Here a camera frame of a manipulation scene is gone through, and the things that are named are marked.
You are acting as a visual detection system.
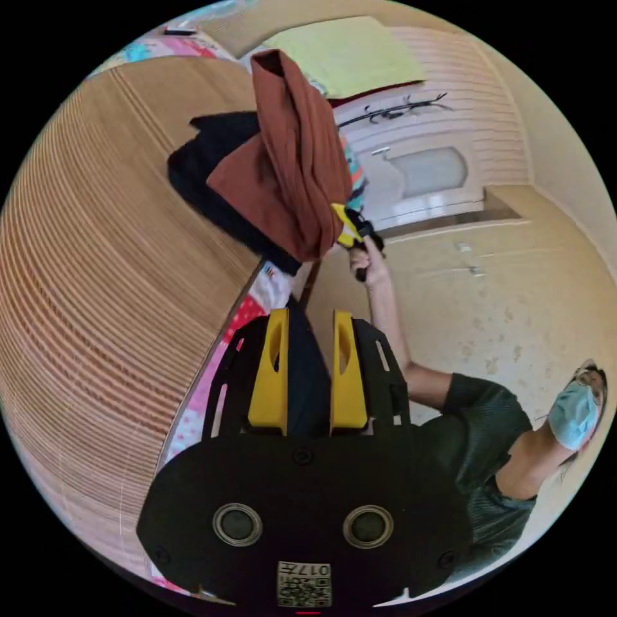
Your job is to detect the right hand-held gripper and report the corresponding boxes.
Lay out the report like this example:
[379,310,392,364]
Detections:
[330,202,386,283]

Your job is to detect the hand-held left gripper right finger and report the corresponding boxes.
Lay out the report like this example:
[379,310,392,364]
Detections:
[329,310,370,436]

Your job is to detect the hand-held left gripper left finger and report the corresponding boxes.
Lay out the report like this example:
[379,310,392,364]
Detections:
[247,308,290,436]

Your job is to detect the brown pants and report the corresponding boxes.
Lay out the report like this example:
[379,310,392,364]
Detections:
[206,48,353,264]

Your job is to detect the person's right forearm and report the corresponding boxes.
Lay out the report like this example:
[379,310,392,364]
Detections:
[365,277,456,413]

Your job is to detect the person's right hand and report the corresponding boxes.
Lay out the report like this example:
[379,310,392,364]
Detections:
[348,237,389,291]

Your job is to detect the white door with glass pane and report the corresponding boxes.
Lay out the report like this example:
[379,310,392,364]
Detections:
[335,115,486,232]

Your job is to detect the person's body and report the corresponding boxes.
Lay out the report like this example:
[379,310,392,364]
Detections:
[408,358,609,582]

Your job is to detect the pile of clothes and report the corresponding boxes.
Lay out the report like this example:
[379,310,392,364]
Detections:
[166,111,369,277]

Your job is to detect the yellow-green curtain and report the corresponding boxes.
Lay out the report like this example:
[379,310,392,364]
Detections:
[262,15,428,99]

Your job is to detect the black wall coat rack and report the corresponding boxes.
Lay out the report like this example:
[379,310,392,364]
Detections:
[337,93,454,129]

